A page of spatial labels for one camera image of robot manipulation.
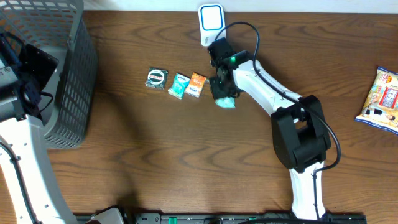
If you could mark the green wipes packet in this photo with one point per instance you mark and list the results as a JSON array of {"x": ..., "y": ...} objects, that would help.
[{"x": 226, "y": 102}]

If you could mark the grey plastic mesh basket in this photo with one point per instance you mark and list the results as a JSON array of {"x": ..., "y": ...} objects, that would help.
[{"x": 57, "y": 28}]

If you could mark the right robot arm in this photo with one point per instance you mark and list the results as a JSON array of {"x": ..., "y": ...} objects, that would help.
[{"x": 299, "y": 138}]

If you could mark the green round-label packet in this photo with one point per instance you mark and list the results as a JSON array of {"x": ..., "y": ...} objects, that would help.
[{"x": 157, "y": 78}]

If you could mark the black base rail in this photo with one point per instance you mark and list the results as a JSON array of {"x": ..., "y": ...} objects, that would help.
[{"x": 271, "y": 218}]

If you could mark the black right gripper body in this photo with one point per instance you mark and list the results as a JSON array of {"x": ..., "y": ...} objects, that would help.
[{"x": 220, "y": 89}]

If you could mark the white barcode scanner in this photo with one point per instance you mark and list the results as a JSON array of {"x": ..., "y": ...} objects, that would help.
[{"x": 212, "y": 23}]

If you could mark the teal Kleenex tissue pack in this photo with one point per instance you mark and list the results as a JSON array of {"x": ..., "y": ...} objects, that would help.
[{"x": 179, "y": 85}]

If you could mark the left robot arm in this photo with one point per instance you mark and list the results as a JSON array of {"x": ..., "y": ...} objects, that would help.
[{"x": 31, "y": 182}]

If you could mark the orange tissue pack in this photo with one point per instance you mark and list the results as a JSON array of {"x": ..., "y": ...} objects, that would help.
[{"x": 196, "y": 85}]

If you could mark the white yellow snack bag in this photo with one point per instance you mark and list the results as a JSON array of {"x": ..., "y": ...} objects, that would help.
[{"x": 380, "y": 106}]

